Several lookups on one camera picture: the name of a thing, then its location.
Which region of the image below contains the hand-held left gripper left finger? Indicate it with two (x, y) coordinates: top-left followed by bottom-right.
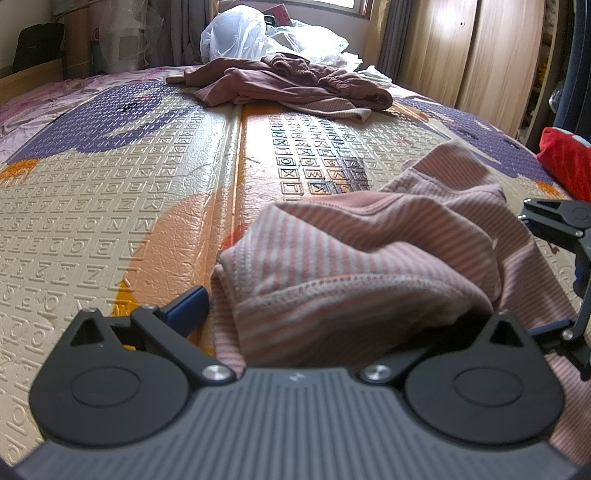
(69, 285), (236, 387)

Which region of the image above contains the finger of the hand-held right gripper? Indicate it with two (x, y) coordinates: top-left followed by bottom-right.
(530, 277), (591, 359)
(518, 198), (591, 278)

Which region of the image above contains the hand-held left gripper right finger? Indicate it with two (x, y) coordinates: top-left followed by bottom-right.
(359, 310), (529, 385)

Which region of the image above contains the pink striped top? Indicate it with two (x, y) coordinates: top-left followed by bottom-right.
(210, 138), (591, 462)

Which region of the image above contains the red cloth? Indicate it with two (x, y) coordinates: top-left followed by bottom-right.
(537, 127), (591, 204)

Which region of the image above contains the wooden wardrobe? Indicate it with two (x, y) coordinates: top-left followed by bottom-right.
(402, 0), (546, 134)

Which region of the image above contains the clear plastic wrapper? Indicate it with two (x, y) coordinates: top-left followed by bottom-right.
(358, 65), (393, 88)

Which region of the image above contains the mauve top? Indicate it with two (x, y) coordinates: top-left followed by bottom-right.
(166, 58), (324, 108)

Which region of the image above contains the grey curtain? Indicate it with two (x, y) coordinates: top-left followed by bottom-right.
(379, 0), (416, 81)
(148, 0), (220, 68)

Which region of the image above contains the pink floral bed sheet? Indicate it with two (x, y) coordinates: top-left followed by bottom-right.
(0, 67), (185, 139)

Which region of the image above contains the wooden headboard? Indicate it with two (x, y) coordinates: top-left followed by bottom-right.
(0, 58), (65, 100)

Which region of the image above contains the white plastic bag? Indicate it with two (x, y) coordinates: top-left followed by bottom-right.
(200, 6), (278, 63)

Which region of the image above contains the black bag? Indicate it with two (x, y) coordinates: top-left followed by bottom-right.
(11, 23), (65, 75)

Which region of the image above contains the window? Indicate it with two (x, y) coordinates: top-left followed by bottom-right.
(277, 0), (375, 19)

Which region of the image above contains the red box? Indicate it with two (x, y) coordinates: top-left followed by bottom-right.
(263, 4), (294, 28)

